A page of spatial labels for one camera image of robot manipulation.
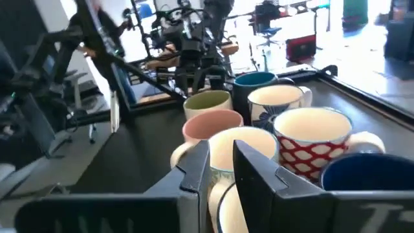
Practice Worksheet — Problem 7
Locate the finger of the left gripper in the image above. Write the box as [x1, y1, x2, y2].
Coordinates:
[193, 65, 228, 92]
[175, 69, 191, 96]

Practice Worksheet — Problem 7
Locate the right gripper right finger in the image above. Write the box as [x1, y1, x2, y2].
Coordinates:
[232, 139, 334, 233]

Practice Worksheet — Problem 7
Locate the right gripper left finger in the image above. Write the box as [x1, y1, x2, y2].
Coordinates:
[144, 139, 212, 233]

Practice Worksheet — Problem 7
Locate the cream mug with green inside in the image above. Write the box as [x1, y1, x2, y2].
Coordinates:
[183, 89, 234, 120]

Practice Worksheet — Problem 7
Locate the dark mug with teal inside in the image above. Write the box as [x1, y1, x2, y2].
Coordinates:
[232, 71, 295, 126]

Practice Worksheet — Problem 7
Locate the pale pink mug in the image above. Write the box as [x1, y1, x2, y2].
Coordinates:
[170, 109, 245, 169]

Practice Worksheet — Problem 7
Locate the green patterned white mug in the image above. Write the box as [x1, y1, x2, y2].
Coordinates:
[207, 126, 279, 233]

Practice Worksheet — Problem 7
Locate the small blue floral mug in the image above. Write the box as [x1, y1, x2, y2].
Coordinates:
[248, 84, 314, 133]

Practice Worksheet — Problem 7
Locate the red patterned white mug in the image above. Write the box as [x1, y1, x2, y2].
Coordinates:
[273, 107, 386, 184]

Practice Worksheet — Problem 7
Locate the dark navy blue mug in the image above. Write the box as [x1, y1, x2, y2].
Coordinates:
[319, 153, 414, 192]

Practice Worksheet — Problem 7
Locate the black table mat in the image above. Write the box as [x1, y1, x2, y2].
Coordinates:
[69, 77, 414, 195]

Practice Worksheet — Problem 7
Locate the blue office chair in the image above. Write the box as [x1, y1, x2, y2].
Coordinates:
[255, 27, 283, 49]

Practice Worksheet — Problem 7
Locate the red box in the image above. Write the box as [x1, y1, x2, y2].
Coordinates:
[285, 34, 318, 63]

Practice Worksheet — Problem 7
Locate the person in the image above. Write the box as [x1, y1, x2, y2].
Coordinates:
[69, 0, 131, 92]

